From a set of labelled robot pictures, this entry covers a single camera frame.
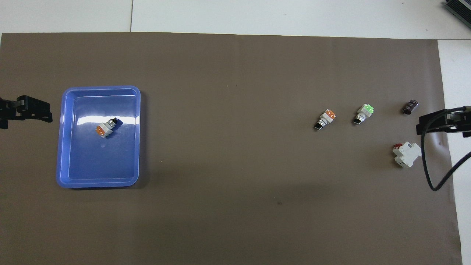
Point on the brown paper table mat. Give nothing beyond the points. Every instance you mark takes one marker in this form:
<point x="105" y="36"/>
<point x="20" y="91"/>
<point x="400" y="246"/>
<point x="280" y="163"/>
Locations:
<point x="235" y="147"/>

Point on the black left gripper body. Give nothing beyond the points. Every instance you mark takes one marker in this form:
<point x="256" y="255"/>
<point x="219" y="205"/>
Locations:
<point x="6" y="110"/>

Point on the small dark terminal block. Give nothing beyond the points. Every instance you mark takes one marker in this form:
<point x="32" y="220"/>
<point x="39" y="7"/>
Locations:
<point x="410" y="106"/>

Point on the blue plastic tray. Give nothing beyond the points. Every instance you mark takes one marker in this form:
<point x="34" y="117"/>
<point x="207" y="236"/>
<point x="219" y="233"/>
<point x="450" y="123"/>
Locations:
<point x="103" y="162"/>

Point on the selector switch with orange block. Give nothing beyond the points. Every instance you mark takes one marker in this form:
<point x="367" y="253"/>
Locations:
<point x="106" y="127"/>
<point x="325" y="119"/>

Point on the grey ribbed device box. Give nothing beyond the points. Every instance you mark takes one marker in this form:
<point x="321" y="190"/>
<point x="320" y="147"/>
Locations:
<point x="460" y="8"/>

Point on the selector switch with green block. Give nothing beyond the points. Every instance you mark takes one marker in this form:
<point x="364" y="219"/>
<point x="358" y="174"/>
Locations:
<point x="364" y="113"/>

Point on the white circuit breaker red lever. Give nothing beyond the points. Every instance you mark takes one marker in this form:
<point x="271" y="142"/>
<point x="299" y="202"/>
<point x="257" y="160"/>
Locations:
<point x="407" y="154"/>

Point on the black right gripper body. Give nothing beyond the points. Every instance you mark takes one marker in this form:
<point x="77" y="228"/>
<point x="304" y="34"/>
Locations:
<point x="460" y="121"/>

